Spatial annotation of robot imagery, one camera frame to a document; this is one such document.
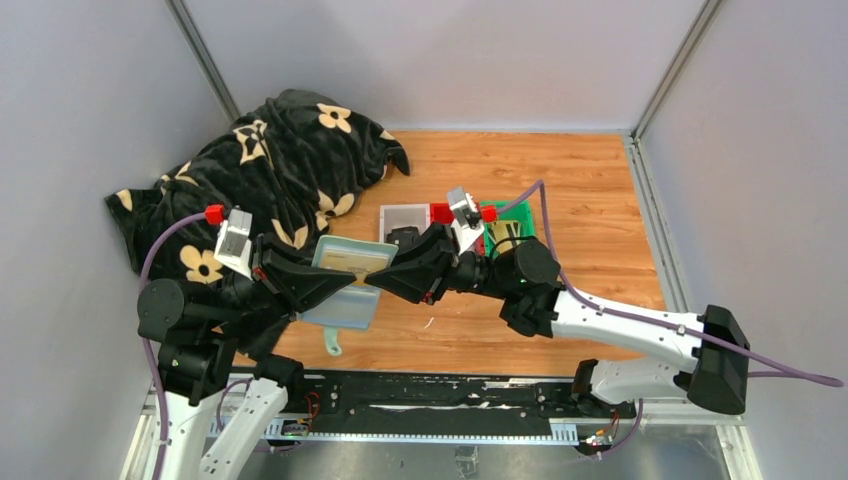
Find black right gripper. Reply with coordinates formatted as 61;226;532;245
365;222;514;307

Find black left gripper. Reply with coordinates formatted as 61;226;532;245
203;229;357;328

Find teal leather card holder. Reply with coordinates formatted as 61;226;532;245
299;235;398;356

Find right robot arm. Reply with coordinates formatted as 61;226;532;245
365;224;750;418

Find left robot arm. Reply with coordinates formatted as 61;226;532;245
137;235;355;479

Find black cards stack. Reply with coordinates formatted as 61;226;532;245
385;226;421;249

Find gold card in holder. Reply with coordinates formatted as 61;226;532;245
319;249;389;287

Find gold cards in green bin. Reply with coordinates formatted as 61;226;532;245
487;220;523;256

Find red plastic bin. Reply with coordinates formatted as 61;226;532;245
429;202;455;226

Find white plastic bin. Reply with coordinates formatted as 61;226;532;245
378;203;431;243

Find black floral fleece blanket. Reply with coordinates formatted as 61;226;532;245
104;88;412;359

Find green plastic bin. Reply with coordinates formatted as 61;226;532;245
478;201;536;257

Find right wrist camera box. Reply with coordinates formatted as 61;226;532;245
447;187;498;254

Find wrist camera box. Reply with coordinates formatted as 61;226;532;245
447;187;498;254
214;208;252;279

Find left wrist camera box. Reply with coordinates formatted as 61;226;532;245
214;208;252;279

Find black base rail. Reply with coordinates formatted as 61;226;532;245
260;369;636;446

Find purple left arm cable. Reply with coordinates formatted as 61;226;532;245
137;205;227;480

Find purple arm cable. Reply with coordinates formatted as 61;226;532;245
480;180;845;389
137;205;227;480

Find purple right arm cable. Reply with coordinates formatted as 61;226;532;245
480;180;845;389

